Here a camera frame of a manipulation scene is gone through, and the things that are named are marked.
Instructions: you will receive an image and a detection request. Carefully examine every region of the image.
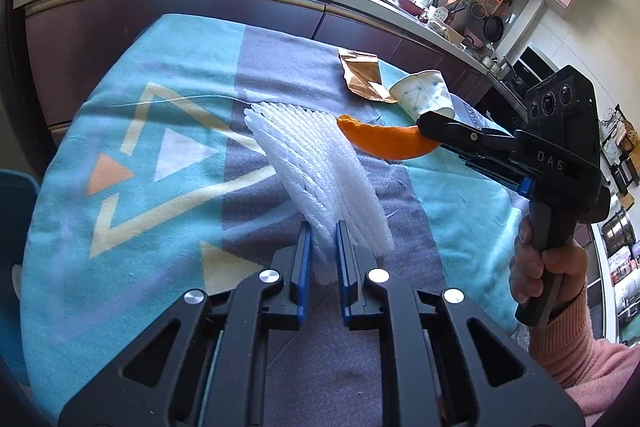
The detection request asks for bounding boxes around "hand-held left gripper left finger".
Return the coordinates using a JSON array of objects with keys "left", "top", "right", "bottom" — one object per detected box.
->
[{"left": 57, "top": 222, "right": 313, "bottom": 427}]

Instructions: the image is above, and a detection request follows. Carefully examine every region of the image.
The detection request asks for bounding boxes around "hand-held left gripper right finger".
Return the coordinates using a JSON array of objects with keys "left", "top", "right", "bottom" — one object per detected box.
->
[{"left": 335, "top": 221, "right": 586, "bottom": 427}]

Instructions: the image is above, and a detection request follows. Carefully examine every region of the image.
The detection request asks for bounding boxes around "black frying pan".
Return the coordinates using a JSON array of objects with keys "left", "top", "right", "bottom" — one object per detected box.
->
[{"left": 482, "top": 16, "right": 505, "bottom": 44}]

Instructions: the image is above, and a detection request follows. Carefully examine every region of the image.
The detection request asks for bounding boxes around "kitchen counter cabinet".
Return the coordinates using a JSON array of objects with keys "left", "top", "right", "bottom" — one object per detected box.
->
[{"left": 12, "top": 0, "right": 507, "bottom": 144}]

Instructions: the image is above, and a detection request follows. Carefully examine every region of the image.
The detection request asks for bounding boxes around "brown paper bag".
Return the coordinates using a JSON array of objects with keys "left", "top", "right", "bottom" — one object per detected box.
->
[{"left": 337, "top": 48, "right": 399, "bottom": 104}]

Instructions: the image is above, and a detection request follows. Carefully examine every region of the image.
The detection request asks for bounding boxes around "metal storage shelf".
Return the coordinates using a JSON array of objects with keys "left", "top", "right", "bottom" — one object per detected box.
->
[{"left": 592, "top": 104, "right": 640, "bottom": 348}]

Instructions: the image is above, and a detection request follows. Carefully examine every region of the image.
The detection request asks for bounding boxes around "white foam fruit net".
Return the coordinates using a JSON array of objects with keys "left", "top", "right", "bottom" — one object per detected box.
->
[{"left": 243, "top": 102, "right": 396, "bottom": 285}]

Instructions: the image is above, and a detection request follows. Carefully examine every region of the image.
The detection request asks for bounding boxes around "beige food container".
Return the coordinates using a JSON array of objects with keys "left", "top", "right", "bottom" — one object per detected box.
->
[{"left": 427, "top": 19, "right": 466, "bottom": 46}]

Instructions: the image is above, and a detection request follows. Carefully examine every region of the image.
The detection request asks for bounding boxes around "patterned paper cup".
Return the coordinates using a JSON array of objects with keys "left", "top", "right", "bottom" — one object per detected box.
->
[{"left": 390, "top": 70, "right": 456, "bottom": 120}]

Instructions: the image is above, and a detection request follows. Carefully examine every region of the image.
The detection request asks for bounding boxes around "blue grey printed tablecloth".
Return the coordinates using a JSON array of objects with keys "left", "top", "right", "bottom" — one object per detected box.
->
[{"left": 20, "top": 12, "right": 532, "bottom": 427}]

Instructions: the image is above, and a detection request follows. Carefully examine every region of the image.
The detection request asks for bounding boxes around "person's right hand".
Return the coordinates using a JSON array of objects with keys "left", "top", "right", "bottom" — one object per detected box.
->
[{"left": 509, "top": 217, "right": 591, "bottom": 312}]

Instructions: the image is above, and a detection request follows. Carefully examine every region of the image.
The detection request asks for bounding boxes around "large orange peel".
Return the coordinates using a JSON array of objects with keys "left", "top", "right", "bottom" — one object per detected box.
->
[{"left": 336, "top": 114, "right": 437, "bottom": 162}]

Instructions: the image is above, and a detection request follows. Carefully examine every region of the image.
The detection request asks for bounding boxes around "built-in black oven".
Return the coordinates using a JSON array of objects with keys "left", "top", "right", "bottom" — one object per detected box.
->
[{"left": 502, "top": 46, "right": 559, "bottom": 96}]

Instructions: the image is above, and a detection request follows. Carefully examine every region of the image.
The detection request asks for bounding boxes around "blue plastic bin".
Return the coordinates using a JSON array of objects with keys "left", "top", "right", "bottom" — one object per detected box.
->
[{"left": 0, "top": 169, "right": 42, "bottom": 385}]

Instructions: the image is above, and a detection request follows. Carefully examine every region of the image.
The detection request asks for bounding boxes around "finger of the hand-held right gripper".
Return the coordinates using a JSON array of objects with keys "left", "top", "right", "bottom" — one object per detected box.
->
[
  {"left": 437, "top": 139, "right": 532, "bottom": 181},
  {"left": 416, "top": 111, "right": 525, "bottom": 148}
]

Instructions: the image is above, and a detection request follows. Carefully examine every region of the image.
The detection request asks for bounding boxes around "person's right forearm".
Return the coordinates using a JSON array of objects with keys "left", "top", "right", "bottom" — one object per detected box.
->
[{"left": 527, "top": 279, "right": 640, "bottom": 415}]

